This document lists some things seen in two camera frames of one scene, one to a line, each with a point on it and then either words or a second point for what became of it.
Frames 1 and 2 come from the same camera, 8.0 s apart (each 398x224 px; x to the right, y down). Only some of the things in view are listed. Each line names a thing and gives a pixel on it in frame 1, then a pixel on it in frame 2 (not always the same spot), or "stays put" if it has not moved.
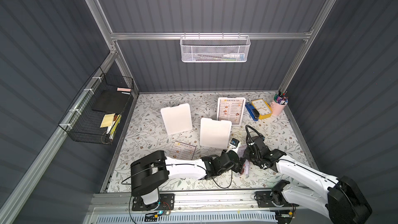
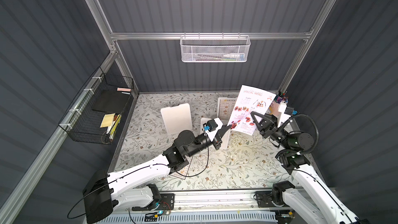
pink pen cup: (277, 108) to (278, 99)
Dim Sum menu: (231, 110) stays put
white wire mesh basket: (215, 49) stays put
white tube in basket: (241, 56) stays put
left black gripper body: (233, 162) to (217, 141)
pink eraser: (123, 89) stays put
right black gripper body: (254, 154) to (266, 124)
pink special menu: (241, 149) to (249, 99)
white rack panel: (177, 119) stays put
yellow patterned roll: (115, 127) stays put
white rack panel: (231, 109) stays put
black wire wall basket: (94, 115) stays put
